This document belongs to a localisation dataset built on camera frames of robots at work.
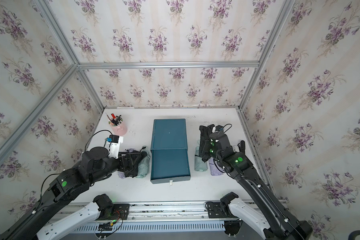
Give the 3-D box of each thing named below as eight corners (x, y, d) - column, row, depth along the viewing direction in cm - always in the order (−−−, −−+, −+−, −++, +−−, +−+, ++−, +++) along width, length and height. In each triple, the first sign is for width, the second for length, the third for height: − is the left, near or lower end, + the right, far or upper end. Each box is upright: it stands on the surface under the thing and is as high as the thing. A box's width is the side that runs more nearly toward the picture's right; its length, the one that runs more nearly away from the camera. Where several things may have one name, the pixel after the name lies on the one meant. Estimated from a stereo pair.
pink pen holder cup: (114, 136, 105) (107, 124, 95) (117, 125, 112) (111, 113, 101) (125, 136, 105) (120, 124, 95) (128, 125, 112) (123, 113, 101)
